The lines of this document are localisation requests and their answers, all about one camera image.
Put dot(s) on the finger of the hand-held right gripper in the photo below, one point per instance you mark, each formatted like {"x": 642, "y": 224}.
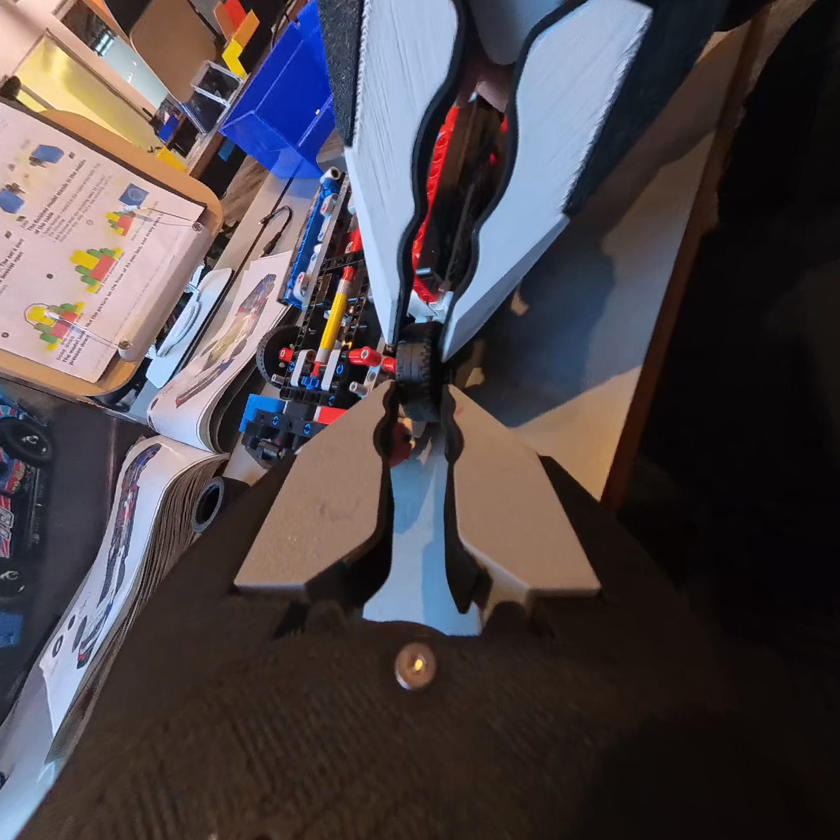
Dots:
{"x": 564, "y": 131}
{"x": 394, "y": 98}

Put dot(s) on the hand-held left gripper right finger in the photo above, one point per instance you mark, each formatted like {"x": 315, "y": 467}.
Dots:
{"x": 518, "y": 518}

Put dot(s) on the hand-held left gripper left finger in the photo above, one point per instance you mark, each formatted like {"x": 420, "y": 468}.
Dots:
{"x": 315, "y": 518}

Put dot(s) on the toy brick car chassis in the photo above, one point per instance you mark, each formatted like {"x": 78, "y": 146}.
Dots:
{"x": 308, "y": 394}

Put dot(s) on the black toy car wheel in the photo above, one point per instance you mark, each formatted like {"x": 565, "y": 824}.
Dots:
{"x": 417, "y": 374}
{"x": 269, "y": 358}

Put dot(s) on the grey desk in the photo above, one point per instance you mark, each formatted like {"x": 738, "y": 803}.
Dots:
{"x": 577, "y": 367}

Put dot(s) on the person's right hand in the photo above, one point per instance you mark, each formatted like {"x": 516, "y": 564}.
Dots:
{"x": 491, "y": 85}

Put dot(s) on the blue plastic bin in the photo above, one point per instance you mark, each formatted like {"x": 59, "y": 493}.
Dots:
{"x": 282, "y": 111}

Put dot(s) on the yellow plastic bin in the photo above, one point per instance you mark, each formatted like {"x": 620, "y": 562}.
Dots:
{"x": 236, "y": 58}

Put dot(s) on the black toy tyre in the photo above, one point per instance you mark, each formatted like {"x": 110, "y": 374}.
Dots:
{"x": 210, "y": 505}

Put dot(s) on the orange plastic object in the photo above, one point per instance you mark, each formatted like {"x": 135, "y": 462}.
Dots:
{"x": 229, "y": 14}

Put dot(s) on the clear acrylic box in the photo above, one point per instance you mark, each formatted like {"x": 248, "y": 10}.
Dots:
{"x": 210, "y": 92}

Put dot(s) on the open instruction booklet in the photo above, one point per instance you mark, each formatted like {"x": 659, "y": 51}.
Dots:
{"x": 141, "y": 485}

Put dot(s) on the pale wooden display board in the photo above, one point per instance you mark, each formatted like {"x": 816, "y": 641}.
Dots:
{"x": 211, "y": 210}

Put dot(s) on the white stand base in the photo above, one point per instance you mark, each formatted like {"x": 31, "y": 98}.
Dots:
{"x": 197, "y": 308}

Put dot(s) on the person's dark brown clothing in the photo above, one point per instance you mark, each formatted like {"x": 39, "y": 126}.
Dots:
{"x": 754, "y": 590}

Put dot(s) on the toy car box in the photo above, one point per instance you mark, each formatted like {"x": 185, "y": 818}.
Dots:
{"x": 65, "y": 459}

